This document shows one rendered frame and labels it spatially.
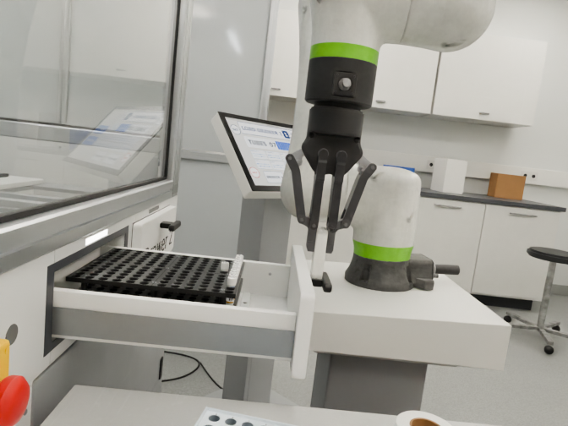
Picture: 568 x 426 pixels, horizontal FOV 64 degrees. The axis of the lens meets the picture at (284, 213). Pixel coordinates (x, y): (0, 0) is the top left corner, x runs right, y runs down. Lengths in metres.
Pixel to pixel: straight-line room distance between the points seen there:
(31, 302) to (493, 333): 0.70
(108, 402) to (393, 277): 0.58
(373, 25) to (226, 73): 1.79
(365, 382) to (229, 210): 1.54
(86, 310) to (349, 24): 0.48
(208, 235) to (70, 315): 1.81
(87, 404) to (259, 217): 1.11
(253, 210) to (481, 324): 1.00
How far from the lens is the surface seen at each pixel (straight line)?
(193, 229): 2.40
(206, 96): 2.37
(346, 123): 0.60
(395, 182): 0.92
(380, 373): 0.99
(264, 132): 1.64
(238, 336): 0.58
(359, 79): 0.60
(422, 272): 1.01
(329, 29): 0.62
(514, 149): 4.85
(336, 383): 0.98
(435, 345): 0.85
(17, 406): 0.43
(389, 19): 0.63
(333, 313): 0.79
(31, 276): 0.57
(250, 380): 1.84
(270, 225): 1.65
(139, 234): 0.89
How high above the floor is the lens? 1.09
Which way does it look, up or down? 8 degrees down
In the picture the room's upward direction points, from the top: 7 degrees clockwise
